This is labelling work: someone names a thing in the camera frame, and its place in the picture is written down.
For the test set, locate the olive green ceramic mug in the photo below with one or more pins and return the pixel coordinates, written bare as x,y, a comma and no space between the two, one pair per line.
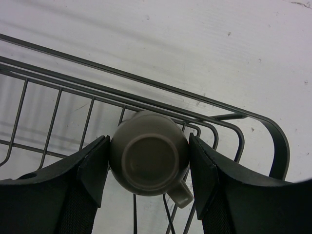
149,157

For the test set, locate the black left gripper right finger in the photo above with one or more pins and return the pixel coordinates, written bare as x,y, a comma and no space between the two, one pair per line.
232,199

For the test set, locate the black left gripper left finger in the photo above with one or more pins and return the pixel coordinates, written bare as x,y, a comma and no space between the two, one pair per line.
62,198

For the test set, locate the black wire dish rack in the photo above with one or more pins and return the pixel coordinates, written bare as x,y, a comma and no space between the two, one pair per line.
228,138

